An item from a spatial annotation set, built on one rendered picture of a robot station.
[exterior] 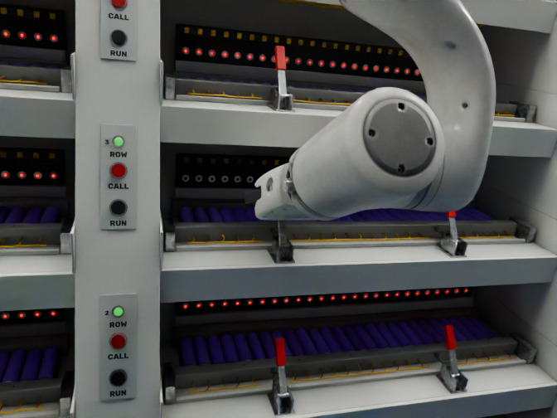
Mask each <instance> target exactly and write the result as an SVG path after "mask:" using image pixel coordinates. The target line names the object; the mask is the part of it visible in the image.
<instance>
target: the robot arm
mask: <svg viewBox="0 0 557 418"><path fill-rule="evenodd" d="M339 2H340V3H341V4H342V6H343V7H344V8H345V9H346V10H348V11H349V12H351V13H352V14H354V15H356V16H357V17H359V18H360V19H362V20H364V21H366V22H368V23H370V24H371V25H373V26H374V27H376V28H378V29H380V30H381V31H383V32H384V33H386V34H387V35H389V36H390V37H392V38H393V39H394V40H396V41H397V42H398V43H399V44H400V45H401V46H402V47H403V48H404V49H405V50H406V51H407V52H408V53H409V55H410V56H411V57H412V59H413V60H414V62H415V64H416V66H417V67H418V68H419V72H420V74H421V75H422V78H423V81H424V86H425V89H426V95H427V104H426V103H425V102H424V101H423V100H422V99H420V98H419V97H418V96H417V95H415V94H413V93H411V92H409V91H407V90H403V89H400V88H395V87H382V88H379V89H375V90H372V91H369V92H367V93H366V94H364V95H363V96H362V97H360V98H359V99H358V100H357V101H355V102H354V103H353V104H352V105H350V106H349V107H348V108H347V109H345V110H344V111H343V112H342V113H341V114H339V115H338V116H337V117H336V118H335V119H334V120H333V121H331V122H330V123H329V124H328V125H326V126H325V127H324V128H323V129H321V130H320V131H319V132H318V133H317V134H315V135H314V136H313V137H312V138H310V139H309V140H308V141H307V142H306V143H305V144H304V145H303V146H302V147H300V148H299V149H298V150H297V151H296V152H295V153H294V154H293V155H292V157H291V158H290V159H289V163H286V164H284V165H282V166H279V167H277V168H275V169H273V170H271V171H269V172H267V173H265V174H264V175H263V176H262V177H260V178H259V179H258V180H257V181H256V183H255V184H254V185H255V186H256V187H261V189H259V190H256V191H253V192H249V193H246V194H245V204H253V205H255V208H254V211H255V215H256V217H258V218H259V219H260V220H269V221H304V220H321V221H330V220H335V219H337V218H340V217H343V216H347V215H350V214H352V213H355V212H359V211H364V210H370V209H379V208H396V209H408V210H416V211H436V212H449V211H456V210H459V209H462V208H464V207H465V206H466V205H467V204H468V203H470V201H471V200H472V199H473V198H474V197H475V195H476V193H477V191H478V188H479V187H480V184H481V182H482V178H483V174H484V172H485V168H486V164H487V157H488V152H489V147H490V142H491V136H492V127H493V121H494V115H495V106H496V80H495V72H494V68H493V64H492V58H491V55H490V52H489V50H488V47H487V44H486V42H485V40H484V37H483V35H482V34H481V32H480V30H479V28H478V26H477V24H476V23H475V21H474V20H473V18H472V16H471V14H470V13H469V11H468V10H467V9H466V7H465V6H464V4H463V2H462V1H461V0H339Z"/></svg>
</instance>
